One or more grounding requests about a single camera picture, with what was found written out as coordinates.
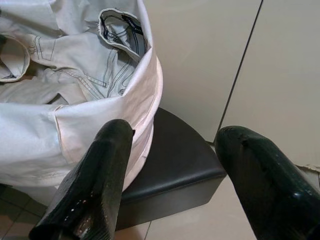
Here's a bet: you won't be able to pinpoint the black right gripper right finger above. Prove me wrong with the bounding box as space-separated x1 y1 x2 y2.
214 125 320 240

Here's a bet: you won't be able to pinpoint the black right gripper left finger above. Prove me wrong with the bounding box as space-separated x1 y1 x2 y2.
28 119 136 240

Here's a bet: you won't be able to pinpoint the white fabric laundry basket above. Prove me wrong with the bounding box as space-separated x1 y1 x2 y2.
0 0 165 195

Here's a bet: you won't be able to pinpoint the black stool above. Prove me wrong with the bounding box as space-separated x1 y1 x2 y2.
113 106 227 232

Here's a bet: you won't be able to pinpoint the light denim jeans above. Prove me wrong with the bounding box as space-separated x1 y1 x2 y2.
0 8 149 105

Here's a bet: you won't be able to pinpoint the white cabinet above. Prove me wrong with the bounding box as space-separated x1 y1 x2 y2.
143 0 320 167

